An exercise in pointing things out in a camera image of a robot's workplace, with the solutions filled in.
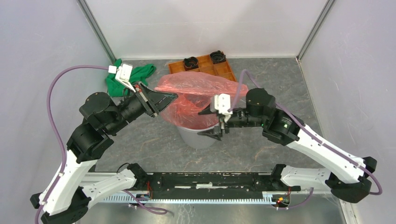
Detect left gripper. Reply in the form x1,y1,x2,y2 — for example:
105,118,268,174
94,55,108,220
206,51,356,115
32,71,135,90
108,80,181,134

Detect grey trash bin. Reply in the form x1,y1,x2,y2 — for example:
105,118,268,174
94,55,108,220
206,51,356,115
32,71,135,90
177,124,218,149

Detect red plastic trash bag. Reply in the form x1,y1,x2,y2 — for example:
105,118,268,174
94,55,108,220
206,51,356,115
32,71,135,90
155,71,238,129

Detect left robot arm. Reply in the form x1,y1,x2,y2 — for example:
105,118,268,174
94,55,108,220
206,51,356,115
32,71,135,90
30,82,177,224

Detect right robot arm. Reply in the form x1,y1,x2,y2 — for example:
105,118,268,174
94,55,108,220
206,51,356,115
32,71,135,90
200,88,377,203

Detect green cloth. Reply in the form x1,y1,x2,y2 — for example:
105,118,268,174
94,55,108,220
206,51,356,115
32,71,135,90
105,58,157,98

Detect rolled black belt left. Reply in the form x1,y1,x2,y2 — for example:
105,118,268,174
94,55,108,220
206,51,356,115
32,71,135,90
183,56,199,71

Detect rolled black belt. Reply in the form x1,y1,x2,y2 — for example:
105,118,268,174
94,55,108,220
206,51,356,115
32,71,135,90
183,56,199,71
209,50,226,64

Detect orange compartment tray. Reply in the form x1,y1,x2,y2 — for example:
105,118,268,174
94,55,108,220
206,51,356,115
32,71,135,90
168,54,237,82

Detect rolled black belt right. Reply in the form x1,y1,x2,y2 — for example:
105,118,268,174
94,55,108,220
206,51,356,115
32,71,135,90
209,50,226,64

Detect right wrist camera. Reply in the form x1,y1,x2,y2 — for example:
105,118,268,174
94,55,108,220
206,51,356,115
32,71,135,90
210,93,232,115

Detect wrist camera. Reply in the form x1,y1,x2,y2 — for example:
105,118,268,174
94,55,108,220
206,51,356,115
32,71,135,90
108,63,135,92
210,93,232,115

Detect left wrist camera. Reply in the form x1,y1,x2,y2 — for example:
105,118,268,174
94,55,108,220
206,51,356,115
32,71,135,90
108,63,135,92

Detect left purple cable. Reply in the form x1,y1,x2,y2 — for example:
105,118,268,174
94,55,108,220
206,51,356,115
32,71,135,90
34,65,118,224

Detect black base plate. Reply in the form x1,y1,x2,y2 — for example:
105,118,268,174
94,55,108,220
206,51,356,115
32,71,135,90
132,172,301,200

